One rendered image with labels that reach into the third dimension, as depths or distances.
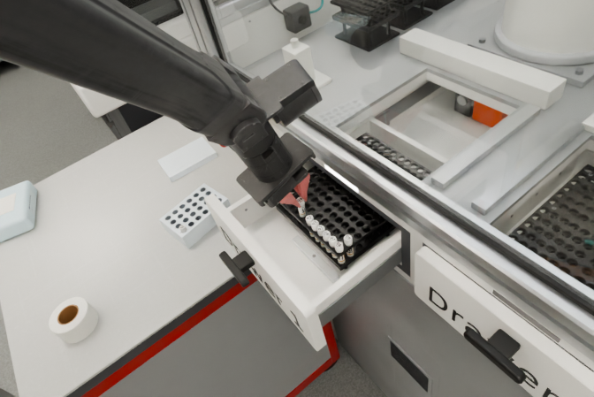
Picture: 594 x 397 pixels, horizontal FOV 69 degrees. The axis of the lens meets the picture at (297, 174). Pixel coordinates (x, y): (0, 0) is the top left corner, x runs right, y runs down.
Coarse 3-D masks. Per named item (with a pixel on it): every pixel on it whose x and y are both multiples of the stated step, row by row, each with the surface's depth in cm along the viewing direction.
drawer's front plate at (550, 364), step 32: (416, 256) 58; (416, 288) 63; (448, 288) 55; (480, 288) 52; (448, 320) 60; (480, 320) 53; (512, 320) 49; (544, 352) 46; (544, 384) 49; (576, 384) 44
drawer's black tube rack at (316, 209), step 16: (320, 176) 75; (320, 192) 72; (336, 192) 72; (320, 208) 70; (336, 208) 69; (352, 208) 68; (368, 208) 72; (320, 224) 67; (336, 224) 67; (352, 224) 66; (368, 224) 66; (384, 224) 69; (368, 240) 68; (352, 256) 65
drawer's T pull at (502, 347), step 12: (468, 336) 50; (480, 336) 50; (492, 336) 50; (504, 336) 49; (480, 348) 49; (492, 348) 48; (504, 348) 48; (516, 348) 48; (492, 360) 48; (504, 360) 47; (516, 372) 46
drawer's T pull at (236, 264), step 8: (224, 256) 65; (240, 256) 64; (248, 256) 64; (232, 264) 63; (240, 264) 63; (248, 264) 63; (232, 272) 62; (240, 272) 62; (240, 280) 61; (248, 280) 62
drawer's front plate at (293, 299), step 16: (224, 208) 70; (224, 224) 69; (240, 240) 64; (256, 256) 62; (272, 272) 59; (272, 288) 64; (288, 288) 57; (288, 304) 59; (304, 304) 55; (304, 320) 56; (304, 336) 63; (320, 336) 59
